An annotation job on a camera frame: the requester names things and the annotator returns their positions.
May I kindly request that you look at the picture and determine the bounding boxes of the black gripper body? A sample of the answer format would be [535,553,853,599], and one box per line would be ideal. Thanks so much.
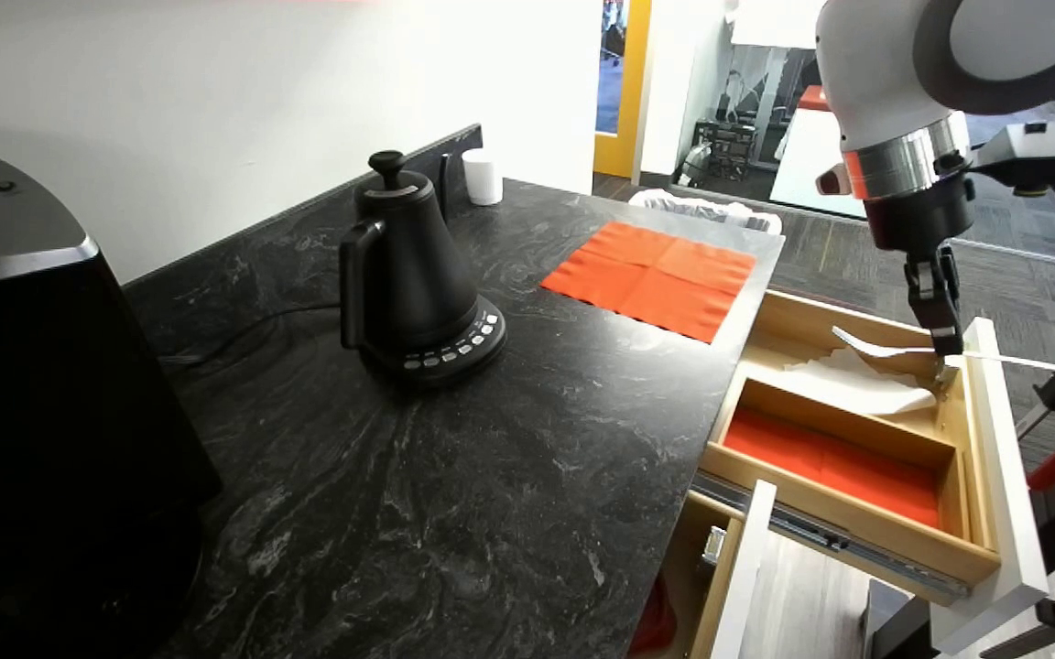
[861,177,982,261]

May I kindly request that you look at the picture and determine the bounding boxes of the wooden drawer with two compartments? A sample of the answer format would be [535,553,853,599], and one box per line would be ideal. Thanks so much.
[695,286,1055,616]

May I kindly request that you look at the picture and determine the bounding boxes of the orange drawer liner cloth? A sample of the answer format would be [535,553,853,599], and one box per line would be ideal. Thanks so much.
[717,404,950,531]

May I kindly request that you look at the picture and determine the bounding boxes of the white items in narrow drawer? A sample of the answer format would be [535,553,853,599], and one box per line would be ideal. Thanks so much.
[695,521,733,572]

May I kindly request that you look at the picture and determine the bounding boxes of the orange napkin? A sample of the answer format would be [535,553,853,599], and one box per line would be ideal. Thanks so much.
[535,217,763,349]

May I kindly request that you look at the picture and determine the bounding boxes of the white mug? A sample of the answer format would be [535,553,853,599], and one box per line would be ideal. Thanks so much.
[459,146,510,211]

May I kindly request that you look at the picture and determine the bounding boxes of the black gooseneck kettle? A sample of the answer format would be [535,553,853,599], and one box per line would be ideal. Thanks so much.
[332,146,513,393]

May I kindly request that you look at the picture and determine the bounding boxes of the black coffee machine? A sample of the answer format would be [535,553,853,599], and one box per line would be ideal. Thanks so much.
[0,131,226,659]

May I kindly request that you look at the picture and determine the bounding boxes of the black camera on mount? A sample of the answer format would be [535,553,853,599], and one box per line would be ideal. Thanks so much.
[967,117,1055,234]

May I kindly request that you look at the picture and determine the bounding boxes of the yellow door frame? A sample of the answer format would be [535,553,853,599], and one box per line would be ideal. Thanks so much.
[591,0,654,187]

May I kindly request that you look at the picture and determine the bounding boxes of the black kettle power cord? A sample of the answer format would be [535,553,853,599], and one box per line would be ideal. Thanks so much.
[159,300,361,375]

